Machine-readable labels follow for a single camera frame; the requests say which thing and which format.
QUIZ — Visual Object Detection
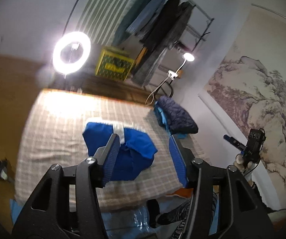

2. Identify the white and blue jacket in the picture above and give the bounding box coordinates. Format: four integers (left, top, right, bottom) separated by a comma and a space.
83, 118, 157, 181

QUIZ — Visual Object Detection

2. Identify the metal clothes rack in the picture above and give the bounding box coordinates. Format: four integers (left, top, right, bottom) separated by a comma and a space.
142, 0, 215, 98

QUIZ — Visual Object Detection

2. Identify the white gloved hand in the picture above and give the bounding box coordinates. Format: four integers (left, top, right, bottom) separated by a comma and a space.
233, 153, 254, 174

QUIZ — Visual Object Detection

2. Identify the navy blue puffer jacket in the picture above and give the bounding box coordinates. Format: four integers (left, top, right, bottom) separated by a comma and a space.
153, 96, 199, 139

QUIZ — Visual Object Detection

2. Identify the checkered bed sheet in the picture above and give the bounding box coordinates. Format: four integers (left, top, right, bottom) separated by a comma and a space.
15, 90, 182, 212

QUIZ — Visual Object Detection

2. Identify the blue plastic storage bag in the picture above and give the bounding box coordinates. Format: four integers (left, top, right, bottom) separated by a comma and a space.
9, 198, 218, 239

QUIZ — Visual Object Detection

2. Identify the yellow patterned box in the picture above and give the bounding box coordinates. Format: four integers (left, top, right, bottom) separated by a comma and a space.
95, 46, 135, 81

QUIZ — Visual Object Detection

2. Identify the small clip lamp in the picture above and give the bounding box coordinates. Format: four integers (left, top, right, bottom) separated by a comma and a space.
145, 52, 196, 105

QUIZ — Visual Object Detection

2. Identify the landscape wall painting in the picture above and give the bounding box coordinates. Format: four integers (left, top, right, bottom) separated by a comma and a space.
200, 7, 286, 209

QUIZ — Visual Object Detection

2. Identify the ring light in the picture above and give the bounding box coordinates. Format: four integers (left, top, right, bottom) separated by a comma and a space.
52, 31, 91, 76

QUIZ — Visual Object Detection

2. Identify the striped wall hanging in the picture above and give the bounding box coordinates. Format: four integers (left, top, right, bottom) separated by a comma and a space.
75, 0, 136, 46

